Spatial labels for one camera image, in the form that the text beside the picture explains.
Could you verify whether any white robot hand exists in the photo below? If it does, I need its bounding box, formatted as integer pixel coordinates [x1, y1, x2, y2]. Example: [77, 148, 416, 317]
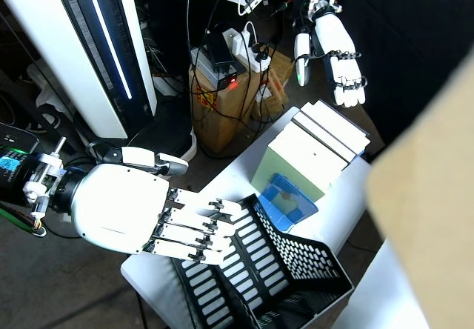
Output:
[293, 10, 369, 108]
[70, 145, 246, 267]

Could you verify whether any beige cover book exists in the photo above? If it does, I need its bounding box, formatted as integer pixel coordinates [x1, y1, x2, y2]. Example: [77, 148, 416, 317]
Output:
[284, 121, 352, 173]

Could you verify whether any pale green cover book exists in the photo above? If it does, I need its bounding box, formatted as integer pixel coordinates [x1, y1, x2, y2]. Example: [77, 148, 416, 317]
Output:
[250, 130, 341, 203]

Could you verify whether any black plastic file rack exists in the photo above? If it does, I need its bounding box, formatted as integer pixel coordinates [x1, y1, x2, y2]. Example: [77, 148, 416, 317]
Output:
[170, 193, 355, 329]

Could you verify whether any low brown cardboard box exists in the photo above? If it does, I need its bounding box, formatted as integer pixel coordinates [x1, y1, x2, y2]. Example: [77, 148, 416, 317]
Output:
[253, 45, 296, 121]

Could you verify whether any black backdrop cloth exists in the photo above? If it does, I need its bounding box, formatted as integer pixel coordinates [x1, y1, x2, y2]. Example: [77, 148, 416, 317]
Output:
[281, 0, 474, 156]

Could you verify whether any cream spine book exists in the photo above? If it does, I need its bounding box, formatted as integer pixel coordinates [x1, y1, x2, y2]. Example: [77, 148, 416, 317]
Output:
[312, 103, 368, 145]

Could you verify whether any white plug charger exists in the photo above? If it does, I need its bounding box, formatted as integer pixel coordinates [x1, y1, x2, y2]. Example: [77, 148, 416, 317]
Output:
[232, 20, 259, 54]

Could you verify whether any white spine book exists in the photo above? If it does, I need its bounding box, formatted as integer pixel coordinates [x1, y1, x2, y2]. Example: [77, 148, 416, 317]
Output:
[307, 107, 365, 150]

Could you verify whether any white rimmed black base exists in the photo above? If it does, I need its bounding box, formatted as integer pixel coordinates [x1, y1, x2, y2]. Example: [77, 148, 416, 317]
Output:
[180, 127, 198, 160]

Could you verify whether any white power strip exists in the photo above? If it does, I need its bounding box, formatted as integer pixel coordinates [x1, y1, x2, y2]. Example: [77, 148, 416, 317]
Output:
[221, 27, 272, 73]

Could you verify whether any black device with red light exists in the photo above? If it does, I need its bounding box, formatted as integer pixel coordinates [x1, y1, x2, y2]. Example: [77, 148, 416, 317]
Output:
[190, 47, 248, 92]

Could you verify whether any tall brown cardboard box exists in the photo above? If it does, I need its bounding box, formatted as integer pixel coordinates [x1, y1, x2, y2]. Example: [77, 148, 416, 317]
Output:
[188, 62, 256, 154]

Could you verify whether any white column with light strip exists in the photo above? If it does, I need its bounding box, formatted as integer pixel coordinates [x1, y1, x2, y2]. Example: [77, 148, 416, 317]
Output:
[0, 0, 158, 140]

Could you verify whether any blue transparent bookend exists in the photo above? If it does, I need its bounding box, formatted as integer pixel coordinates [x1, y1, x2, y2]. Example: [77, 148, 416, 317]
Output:
[257, 172, 320, 233]

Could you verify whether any beige blurred panel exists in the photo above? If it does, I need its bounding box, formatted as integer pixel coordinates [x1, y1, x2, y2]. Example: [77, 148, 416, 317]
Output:
[364, 45, 474, 329]

